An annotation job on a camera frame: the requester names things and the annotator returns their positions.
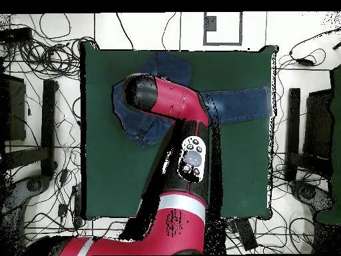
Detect blue denim jeans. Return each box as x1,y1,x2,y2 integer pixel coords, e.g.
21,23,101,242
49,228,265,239
111,51,273,149

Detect dark green table cloth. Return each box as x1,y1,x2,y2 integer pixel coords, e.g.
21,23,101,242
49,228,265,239
79,41,279,221

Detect black power strip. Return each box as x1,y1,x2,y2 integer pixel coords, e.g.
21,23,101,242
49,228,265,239
71,185,83,227
232,217,258,251
0,27,33,43

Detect black stand base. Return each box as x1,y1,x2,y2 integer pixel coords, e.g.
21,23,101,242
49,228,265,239
3,79,59,178
284,87,334,183

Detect grey wheeled chair base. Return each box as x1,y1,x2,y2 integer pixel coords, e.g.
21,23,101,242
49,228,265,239
0,174,53,255
289,180,334,214

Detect black box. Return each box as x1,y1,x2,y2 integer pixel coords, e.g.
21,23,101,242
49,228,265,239
0,73,27,142
302,89,334,159

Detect dark green spare cloth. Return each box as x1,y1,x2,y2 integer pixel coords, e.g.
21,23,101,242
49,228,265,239
315,65,341,225

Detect grey square floor frame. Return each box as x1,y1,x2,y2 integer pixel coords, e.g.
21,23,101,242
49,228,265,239
202,11,244,47

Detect black cable tangle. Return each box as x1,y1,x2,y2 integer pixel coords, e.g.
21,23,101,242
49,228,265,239
2,13,98,81

